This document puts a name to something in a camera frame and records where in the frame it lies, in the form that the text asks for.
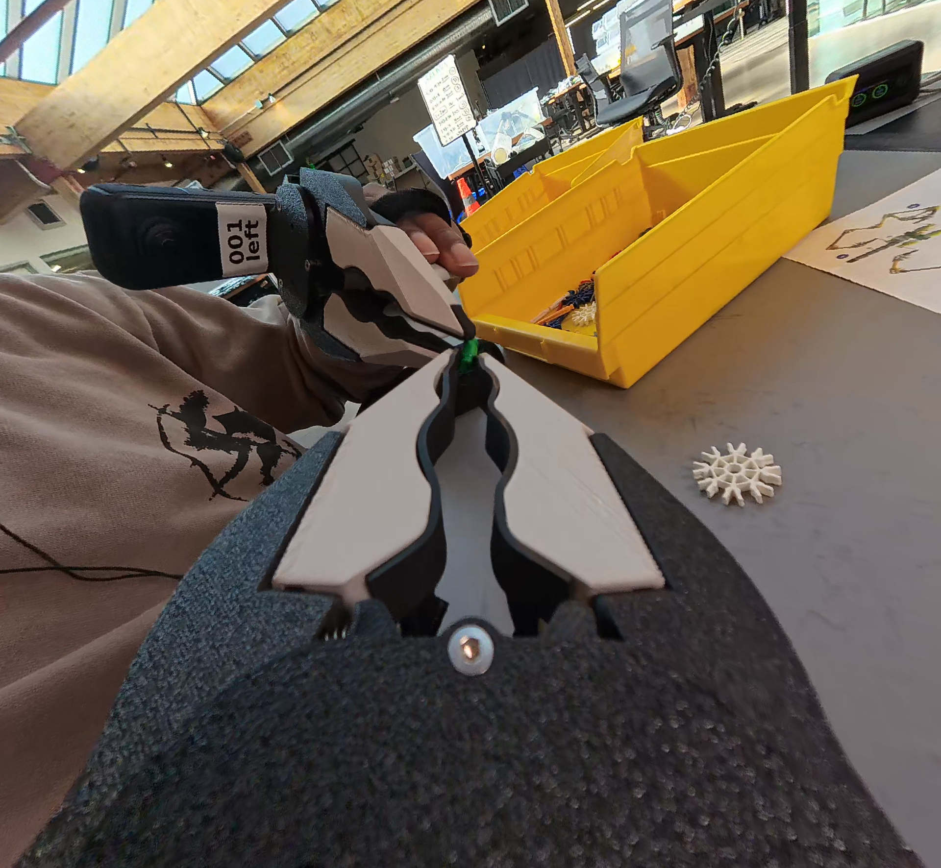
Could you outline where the person's left forearm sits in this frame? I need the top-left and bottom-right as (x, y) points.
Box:
(0, 271), (423, 435)

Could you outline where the wooden ceiling beam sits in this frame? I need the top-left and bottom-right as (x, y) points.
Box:
(15, 0), (401, 171)

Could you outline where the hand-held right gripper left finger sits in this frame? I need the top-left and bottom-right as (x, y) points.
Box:
(272, 351), (462, 630)

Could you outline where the wooden standing desk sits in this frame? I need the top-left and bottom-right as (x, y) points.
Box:
(672, 0), (832, 121)

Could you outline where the person's left hand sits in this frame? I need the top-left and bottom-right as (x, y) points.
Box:
(400, 210), (480, 280)

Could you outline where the black device with green display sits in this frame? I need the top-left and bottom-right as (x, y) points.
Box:
(825, 39), (926, 128)

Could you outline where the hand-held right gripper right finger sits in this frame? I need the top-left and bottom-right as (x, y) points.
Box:
(476, 355), (667, 596)

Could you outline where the black office chair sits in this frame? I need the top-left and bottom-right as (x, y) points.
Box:
(577, 0), (685, 128)

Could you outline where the pile of colourful building pieces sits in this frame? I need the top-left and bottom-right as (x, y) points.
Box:
(533, 279), (600, 330)

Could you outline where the clear storage tub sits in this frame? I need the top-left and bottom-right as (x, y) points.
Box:
(474, 91), (554, 164)

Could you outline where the yellow plastic bin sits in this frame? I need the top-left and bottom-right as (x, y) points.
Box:
(462, 117), (646, 252)
(456, 74), (860, 389)

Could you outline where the white snowflake connector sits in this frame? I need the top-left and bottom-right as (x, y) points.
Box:
(691, 442), (782, 506)

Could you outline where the grey desk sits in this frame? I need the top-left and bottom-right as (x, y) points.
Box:
(287, 85), (941, 868)

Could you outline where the white sign board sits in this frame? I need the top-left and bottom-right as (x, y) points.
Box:
(417, 54), (472, 147)

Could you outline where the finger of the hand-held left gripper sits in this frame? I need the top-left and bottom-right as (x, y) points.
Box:
(322, 288), (457, 369)
(326, 213), (472, 339)

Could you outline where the folded paper instruction sheet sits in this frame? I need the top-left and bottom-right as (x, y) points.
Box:
(783, 170), (941, 314)

